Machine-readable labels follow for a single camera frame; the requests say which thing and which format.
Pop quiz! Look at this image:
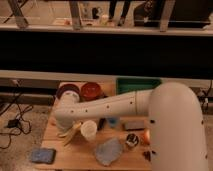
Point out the yellow banana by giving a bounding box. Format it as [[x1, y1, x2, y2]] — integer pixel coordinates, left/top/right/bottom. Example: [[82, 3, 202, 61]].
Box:
[[58, 122, 82, 146]]

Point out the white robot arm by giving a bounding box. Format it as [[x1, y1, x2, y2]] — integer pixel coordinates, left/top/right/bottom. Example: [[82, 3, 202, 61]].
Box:
[[53, 82, 209, 171]]

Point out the green plastic tray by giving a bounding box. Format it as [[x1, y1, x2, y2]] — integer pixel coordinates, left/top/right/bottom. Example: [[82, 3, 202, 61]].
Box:
[[116, 77, 162, 94]]

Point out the white paper cup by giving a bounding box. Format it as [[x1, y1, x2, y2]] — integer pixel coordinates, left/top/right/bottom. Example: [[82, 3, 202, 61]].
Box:
[[80, 120, 97, 141]]

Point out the purple bowl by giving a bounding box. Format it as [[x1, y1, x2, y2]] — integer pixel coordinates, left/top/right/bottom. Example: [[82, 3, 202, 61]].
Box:
[[56, 84, 80, 99]]

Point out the blue sponge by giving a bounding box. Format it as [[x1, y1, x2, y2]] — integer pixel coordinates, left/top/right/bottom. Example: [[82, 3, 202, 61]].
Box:
[[30, 148, 56, 164]]

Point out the red bowl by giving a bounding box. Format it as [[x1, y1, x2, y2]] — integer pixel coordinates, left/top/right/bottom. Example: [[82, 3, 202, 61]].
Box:
[[81, 82, 102, 101]]

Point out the small blue cup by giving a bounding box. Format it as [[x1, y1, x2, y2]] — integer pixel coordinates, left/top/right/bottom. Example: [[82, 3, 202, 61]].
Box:
[[107, 117, 119, 128]]

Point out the grey blue cloth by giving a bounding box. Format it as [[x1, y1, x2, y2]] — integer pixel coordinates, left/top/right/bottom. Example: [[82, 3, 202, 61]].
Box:
[[94, 138, 123, 166]]

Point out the black power adapter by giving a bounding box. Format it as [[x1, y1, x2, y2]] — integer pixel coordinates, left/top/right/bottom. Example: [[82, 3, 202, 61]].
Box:
[[7, 119, 19, 128]]

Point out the orange apple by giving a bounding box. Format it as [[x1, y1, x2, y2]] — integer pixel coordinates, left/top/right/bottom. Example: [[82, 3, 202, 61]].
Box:
[[143, 130, 150, 145]]

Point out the bunch of dark grapes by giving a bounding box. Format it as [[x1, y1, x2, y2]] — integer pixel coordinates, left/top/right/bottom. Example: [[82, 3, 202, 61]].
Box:
[[143, 151, 153, 162]]

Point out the black mug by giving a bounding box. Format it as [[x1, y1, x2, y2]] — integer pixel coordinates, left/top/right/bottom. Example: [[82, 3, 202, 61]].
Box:
[[92, 7, 101, 19]]

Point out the black floor cable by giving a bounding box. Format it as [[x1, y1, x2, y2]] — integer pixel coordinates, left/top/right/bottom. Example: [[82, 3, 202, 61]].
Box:
[[0, 83, 34, 150]]

